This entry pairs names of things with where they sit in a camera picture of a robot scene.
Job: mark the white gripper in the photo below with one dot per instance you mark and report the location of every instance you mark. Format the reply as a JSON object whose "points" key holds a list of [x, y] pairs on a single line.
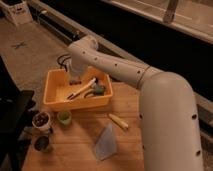
{"points": [[76, 73]]}

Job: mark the black whiteboard eraser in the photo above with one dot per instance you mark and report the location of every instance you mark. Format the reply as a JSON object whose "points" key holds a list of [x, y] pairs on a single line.
{"points": [[75, 82]]}

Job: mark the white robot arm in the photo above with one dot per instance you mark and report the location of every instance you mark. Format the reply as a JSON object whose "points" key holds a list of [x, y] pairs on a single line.
{"points": [[167, 107]]}

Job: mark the grey green object in tray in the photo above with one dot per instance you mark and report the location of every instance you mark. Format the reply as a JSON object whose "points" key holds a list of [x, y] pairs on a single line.
{"points": [[95, 90]]}

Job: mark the yellow plastic tray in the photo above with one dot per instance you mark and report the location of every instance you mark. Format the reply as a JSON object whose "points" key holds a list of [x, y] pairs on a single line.
{"points": [[57, 89]]}

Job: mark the green plastic cup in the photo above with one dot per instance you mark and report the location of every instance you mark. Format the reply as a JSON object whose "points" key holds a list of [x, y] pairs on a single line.
{"points": [[64, 117]]}

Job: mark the white cup with dark contents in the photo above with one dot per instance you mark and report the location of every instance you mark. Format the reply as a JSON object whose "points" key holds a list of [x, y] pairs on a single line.
{"points": [[41, 121]]}

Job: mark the black chair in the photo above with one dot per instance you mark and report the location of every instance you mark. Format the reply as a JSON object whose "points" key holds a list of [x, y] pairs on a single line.
{"points": [[14, 105]]}

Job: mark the dark metal cup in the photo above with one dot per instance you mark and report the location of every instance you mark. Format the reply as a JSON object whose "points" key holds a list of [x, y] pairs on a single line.
{"points": [[42, 144]]}

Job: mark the white storage box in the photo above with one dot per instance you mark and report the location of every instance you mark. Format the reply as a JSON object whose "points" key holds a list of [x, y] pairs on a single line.
{"points": [[17, 14]]}

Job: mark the blue grey cloth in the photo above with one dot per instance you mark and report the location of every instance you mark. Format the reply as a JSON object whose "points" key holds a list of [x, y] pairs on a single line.
{"points": [[106, 145]]}

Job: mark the white handled brush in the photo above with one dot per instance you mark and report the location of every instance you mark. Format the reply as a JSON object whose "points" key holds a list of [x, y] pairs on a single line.
{"points": [[83, 88]]}

